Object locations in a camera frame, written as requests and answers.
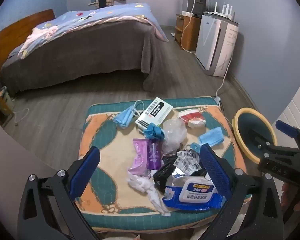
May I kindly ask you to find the crumpled blue glove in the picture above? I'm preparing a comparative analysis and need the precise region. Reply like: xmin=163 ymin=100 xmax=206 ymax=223
xmin=144 ymin=123 xmax=165 ymax=139

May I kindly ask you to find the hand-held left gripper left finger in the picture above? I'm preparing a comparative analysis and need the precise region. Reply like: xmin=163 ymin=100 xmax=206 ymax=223
xmin=17 ymin=146 xmax=102 ymax=240

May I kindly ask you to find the white wardrobe door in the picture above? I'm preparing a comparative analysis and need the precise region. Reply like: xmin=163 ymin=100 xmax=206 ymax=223
xmin=275 ymin=97 xmax=300 ymax=140

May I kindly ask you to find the clear plastic bag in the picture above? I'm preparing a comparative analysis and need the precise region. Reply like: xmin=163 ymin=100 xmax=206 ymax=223
xmin=161 ymin=119 xmax=188 ymax=154

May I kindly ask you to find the bed with grey bedspread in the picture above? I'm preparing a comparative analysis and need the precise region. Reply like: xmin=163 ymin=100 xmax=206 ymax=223
xmin=0 ymin=17 xmax=166 ymax=97

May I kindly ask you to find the purple foil packet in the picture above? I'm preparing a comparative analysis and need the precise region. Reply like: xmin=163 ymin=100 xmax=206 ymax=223
xmin=127 ymin=139 xmax=150 ymax=175

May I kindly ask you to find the blue printed quilt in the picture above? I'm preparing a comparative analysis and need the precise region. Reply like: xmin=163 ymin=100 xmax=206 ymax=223
xmin=18 ymin=3 xmax=169 ymax=60

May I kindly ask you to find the wooden cabinet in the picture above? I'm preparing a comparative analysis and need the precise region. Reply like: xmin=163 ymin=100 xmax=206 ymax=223
xmin=175 ymin=14 xmax=203 ymax=51

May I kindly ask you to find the crumpled white label wrapper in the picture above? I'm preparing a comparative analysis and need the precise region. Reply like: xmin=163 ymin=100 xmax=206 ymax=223
xmin=176 ymin=149 xmax=203 ymax=177

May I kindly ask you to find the blue face mask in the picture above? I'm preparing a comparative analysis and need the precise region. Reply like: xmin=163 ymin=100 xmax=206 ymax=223
xmin=198 ymin=127 xmax=225 ymax=146
xmin=112 ymin=100 xmax=145 ymax=130

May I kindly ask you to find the white air purifier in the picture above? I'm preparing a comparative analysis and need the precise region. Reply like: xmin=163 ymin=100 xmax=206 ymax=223
xmin=195 ymin=11 xmax=240 ymax=77

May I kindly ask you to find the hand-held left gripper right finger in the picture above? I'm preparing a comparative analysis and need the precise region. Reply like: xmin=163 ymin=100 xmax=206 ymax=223
xmin=199 ymin=144 xmax=284 ymax=240

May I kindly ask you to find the black television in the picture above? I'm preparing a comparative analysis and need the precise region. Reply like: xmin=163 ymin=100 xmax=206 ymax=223
xmin=187 ymin=0 xmax=207 ymax=17

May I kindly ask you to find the blue wet wipes packet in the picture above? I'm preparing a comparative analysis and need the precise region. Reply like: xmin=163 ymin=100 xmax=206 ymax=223
xmin=162 ymin=176 xmax=227 ymax=210

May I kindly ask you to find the white router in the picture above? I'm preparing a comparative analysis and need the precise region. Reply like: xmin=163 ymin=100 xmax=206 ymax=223
xmin=204 ymin=2 xmax=235 ymax=20

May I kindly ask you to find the black plastic bag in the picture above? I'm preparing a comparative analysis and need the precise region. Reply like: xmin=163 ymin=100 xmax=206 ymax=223
xmin=154 ymin=155 xmax=181 ymax=194

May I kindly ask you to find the purple tube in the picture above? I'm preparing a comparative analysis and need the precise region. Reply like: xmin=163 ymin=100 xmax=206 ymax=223
xmin=146 ymin=140 xmax=163 ymax=178

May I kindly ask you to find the crumpled white tissue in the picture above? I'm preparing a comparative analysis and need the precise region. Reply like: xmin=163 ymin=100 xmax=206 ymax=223
xmin=126 ymin=171 xmax=171 ymax=217

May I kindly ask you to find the wooden headboard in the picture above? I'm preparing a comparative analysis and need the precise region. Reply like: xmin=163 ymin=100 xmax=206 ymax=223
xmin=0 ymin=9 xmax=56 ymax=77

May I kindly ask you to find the teal orange printed cushion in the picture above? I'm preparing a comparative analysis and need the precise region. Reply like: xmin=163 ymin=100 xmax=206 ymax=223
xmin=76 ymin=96 xmax=253 ymax=233

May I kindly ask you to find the red white paper container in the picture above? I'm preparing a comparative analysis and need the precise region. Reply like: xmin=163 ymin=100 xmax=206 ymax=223
xmin=177 ymin=109 xmax=207 ymax=128

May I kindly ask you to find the white power cable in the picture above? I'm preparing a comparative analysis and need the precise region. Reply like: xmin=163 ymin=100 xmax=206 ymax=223
xmin=215 ymin=52 xmax=235 ymax=98

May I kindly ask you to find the white floor cable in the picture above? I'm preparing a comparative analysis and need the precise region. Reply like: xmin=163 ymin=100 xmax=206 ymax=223
xmin=14 ymin=108 xmax=30 ymax=127

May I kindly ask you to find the white green medicine box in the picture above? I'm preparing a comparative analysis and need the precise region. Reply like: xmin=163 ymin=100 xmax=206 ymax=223
xmin=135 ymin=97 xmax=173 ymax=133

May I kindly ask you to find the person's right hand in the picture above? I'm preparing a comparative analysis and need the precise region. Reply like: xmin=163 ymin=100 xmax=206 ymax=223
xmin=281 ymin=182 xmax=300 ymax=212

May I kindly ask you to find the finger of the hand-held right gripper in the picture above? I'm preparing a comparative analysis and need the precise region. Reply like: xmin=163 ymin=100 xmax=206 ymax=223
xmin=250 ymin=129 xmax=278 ymax=155
xmin=276 ymin=120 xmax=300 ymax=143

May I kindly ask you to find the teal bin with yellow rim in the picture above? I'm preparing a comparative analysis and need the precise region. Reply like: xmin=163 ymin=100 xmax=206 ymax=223
xmin=232 ymin=107 xmax=278 ymax=162

